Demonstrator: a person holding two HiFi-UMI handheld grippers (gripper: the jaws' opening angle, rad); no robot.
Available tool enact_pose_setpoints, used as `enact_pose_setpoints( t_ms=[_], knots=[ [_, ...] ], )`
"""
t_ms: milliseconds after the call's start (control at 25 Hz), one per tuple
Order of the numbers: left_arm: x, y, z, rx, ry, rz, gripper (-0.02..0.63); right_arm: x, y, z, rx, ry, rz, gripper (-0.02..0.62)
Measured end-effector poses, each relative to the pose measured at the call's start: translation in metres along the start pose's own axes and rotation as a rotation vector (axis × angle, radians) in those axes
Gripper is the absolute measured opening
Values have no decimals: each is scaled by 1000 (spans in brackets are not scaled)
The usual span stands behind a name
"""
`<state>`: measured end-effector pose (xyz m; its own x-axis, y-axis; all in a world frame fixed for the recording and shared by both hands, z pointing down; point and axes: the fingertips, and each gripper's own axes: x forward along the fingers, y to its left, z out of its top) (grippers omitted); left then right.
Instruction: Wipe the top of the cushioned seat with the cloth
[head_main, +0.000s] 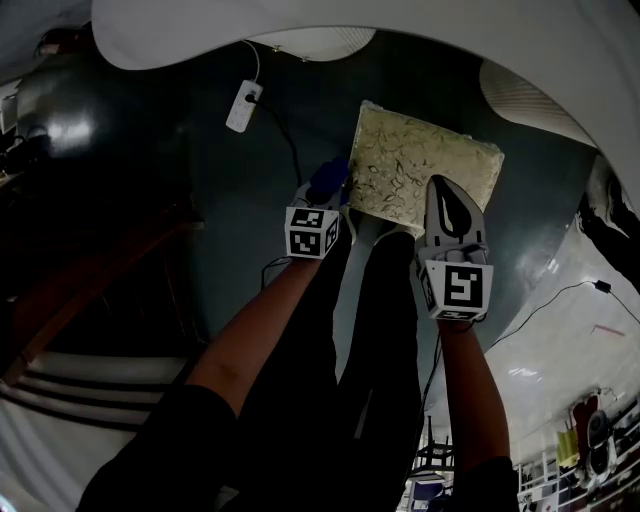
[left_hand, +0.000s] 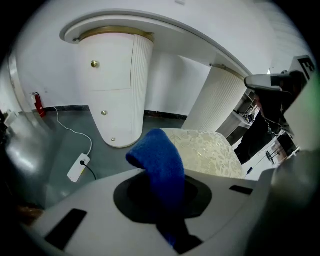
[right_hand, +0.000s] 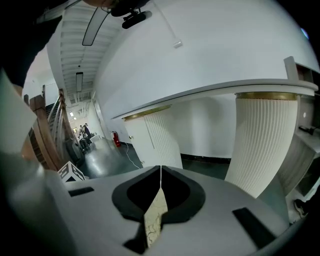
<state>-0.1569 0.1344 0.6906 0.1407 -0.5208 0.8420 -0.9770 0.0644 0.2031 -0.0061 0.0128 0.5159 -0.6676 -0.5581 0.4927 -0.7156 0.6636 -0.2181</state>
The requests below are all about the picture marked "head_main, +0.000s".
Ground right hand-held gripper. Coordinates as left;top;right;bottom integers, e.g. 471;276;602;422
414;174;496;323

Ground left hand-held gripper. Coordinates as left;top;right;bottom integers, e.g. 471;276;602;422
284;180;348;261

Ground blue cloth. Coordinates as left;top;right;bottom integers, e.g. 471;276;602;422
310;156;352;195

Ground cream patterned footstool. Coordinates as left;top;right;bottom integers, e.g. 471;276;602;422
346;99;506;239

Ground person's right forearm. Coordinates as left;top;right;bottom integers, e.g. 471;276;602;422
435;319;512;474

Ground person's left forearm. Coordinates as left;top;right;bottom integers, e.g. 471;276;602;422
184;257;326;419

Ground white power strip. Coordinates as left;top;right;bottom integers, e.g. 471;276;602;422
225;79;266;134

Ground person's black trousers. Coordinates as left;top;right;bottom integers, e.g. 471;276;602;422
234;232;426;512

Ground dark stool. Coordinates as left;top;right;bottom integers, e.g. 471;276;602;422
411;414;457;482

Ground yellow bag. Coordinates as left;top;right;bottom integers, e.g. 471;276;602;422
556;428;582;467

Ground grey round appliance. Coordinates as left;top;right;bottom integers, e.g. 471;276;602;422
583;411;615;472

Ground person's black shirt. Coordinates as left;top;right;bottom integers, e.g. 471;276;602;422
77;384;521;512

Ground white striped bedding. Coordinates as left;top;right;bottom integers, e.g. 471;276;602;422
0;349;194;512

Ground black plugged power cable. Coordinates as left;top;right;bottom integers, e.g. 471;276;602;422
246;94;304;292

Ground black floor cable with adapter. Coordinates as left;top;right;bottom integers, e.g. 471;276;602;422
489;279;640;350

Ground white power cable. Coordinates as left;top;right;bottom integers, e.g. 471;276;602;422
242;39;264;84

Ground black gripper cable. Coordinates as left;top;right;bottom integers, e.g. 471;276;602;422
399;327;444;482

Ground dark wooden bed frame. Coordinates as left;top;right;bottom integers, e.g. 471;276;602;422
0;199;206;386

